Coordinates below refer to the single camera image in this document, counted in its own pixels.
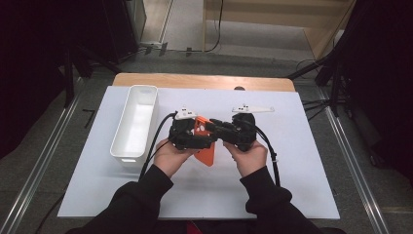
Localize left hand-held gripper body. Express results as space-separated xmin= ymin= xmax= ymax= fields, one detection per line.
xmin=169 ymin=105 xmax=199 ymax=151

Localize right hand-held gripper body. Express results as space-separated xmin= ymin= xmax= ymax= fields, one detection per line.
xmin=223 ymin=103 xmax=276 ymax=153

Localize orange phone case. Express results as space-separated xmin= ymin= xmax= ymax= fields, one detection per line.
xmin=193 ymin=115 xmax=217 ymax=168

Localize person's left hand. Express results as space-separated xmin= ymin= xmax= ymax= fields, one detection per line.
xmin=153 ymin=138 xmax=197 ymax=179

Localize person's right hand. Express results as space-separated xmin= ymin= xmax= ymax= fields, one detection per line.
xmin=223 ymin=139 xmax=269 ymax=178

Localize white plastic bin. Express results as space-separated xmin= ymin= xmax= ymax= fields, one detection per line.
xmin=109 ymin=84 xmax=161 ymax=169

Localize wooden table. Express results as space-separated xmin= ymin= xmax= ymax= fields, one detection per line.
xmin=112 ymin=72 xmax=296 ymax=93

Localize white board mat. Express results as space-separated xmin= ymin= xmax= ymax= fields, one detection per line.
xmin=57 ymin=86 xmax=341 ymax=220

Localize person's dark clothing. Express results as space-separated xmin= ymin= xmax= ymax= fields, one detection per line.
xmin=155 ymin=217 xmax=261 ymax=234

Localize black metal stand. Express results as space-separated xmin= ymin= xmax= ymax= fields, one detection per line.
xmin=286 ymin=53 xmax=354 ymax=119
xmin=62 ymin=45 xmax=122 ymax=109

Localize light wooden shelf unit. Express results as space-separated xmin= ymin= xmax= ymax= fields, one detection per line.
xmin=202 ymin=0 xmax=357 ymax=60

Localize black cabinet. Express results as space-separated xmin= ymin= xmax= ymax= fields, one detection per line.
xmin=102 ymin=0 xmax=147 ymax=63

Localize dark curtain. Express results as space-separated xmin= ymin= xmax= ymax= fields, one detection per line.
xmin=337 ymin=0 xmax=413 ymax=183
xmin=0 ymin=0 xmax=108 ymax=160

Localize left hand-held gripper cable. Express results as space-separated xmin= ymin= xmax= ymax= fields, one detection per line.
xmin=34 ymin=111 xmax=178 ymax=234

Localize hand-held gripper cable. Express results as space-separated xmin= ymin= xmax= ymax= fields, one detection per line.
xmin=34 ymin=111 xmax=178 ymax=234
xmin=253 ymin=125 xmax=282 ymax=188

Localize right hand-held gripper cable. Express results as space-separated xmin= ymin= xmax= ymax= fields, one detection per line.
xmin=253 ymin=125 xmax=282 ymax=188

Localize black hanging cable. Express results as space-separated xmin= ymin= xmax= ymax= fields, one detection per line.
xmin=204 ymin=0 xmax=225 ymax=54

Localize metal floor rail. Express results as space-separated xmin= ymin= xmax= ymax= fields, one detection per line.
xmin=0 ymin=77 xmax=86 ymax=234
xmin=316 ymin=87 xmax=392 ymax=234

